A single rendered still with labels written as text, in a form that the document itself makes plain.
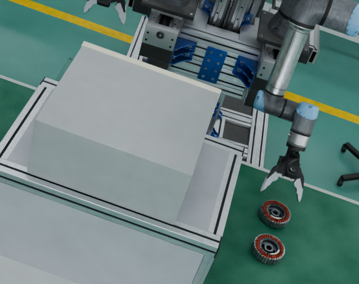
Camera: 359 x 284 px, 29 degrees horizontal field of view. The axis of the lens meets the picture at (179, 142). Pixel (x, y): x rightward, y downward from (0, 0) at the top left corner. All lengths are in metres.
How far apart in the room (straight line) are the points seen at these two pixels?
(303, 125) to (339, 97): 2.19
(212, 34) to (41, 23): 1.70
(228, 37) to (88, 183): 1.31
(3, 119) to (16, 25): 1.83
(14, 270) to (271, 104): 1.08
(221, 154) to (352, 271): 0.69
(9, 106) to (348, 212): 1.35
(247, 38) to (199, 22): 0.21
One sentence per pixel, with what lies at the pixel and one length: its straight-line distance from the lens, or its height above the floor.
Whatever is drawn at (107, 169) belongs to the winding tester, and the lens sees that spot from 1.88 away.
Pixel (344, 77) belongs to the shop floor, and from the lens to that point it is 4.92.
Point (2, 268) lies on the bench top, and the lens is 2.24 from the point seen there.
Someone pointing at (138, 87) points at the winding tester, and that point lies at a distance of 2.03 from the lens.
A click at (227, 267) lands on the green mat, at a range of 2.40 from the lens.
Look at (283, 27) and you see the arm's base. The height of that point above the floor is 1.09.
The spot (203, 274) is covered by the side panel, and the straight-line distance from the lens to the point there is 2.04.
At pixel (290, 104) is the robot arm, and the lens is 2.62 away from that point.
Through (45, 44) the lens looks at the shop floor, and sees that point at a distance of 4.34.
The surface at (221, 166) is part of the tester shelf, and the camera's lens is 2.17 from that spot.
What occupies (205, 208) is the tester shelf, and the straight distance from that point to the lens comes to 2.03.
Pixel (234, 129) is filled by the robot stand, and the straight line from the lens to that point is 3.77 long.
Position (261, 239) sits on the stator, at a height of 0.78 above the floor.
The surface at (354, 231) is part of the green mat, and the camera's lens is 2.73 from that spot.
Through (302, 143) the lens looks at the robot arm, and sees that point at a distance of 2.54.
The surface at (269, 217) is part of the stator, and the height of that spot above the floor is 0.79.
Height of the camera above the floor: 2.56
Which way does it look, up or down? 41 degrees down
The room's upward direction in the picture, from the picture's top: 19 degrees clockwise
